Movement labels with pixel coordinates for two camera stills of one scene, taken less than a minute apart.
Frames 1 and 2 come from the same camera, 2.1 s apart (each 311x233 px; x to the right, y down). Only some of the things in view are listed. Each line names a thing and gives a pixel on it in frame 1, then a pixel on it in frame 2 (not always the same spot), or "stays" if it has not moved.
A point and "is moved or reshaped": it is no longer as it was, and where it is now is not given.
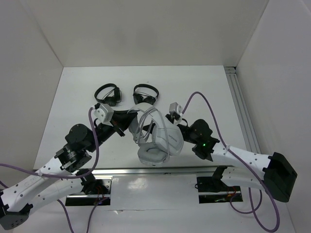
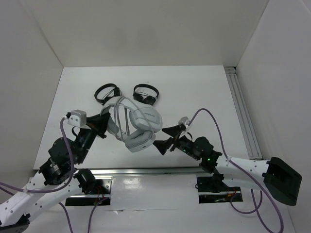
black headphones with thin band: [140, 98] stays
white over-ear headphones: [167, 140] is moved or reshaped
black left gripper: [122, 119] to [98, 123]
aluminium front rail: [194, 170] stays
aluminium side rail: [246, 123] stays
